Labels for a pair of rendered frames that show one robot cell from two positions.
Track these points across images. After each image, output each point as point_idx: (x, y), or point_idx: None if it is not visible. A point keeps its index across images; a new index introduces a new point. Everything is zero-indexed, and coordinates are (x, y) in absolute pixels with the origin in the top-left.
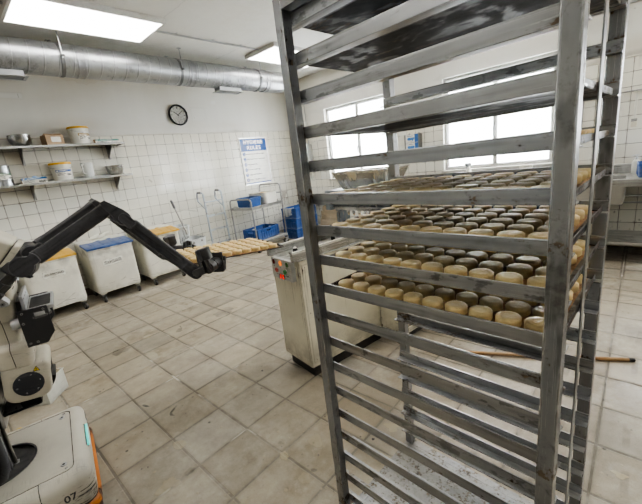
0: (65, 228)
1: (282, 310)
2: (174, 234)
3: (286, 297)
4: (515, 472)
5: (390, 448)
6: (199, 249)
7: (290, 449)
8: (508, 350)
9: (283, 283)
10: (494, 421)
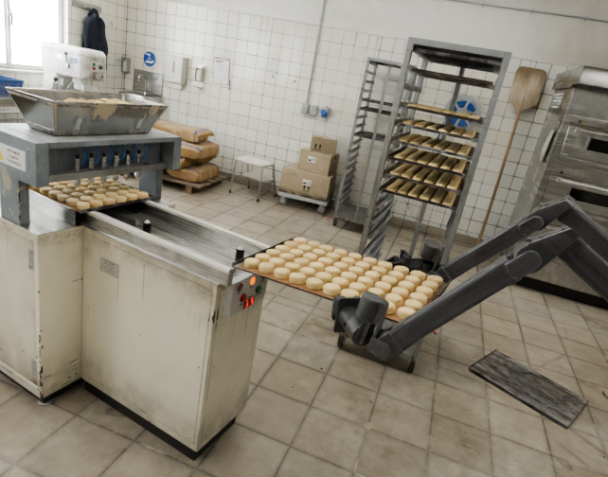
0: None
1: (213, 377)
2: (365, 291)
3: (230, 341)
4: (320, 313)
5: (327, 360)
6: (439, 244)
7: (360, 422)
8: (386, 221)
9: (232, 319)
10: (277, 311)
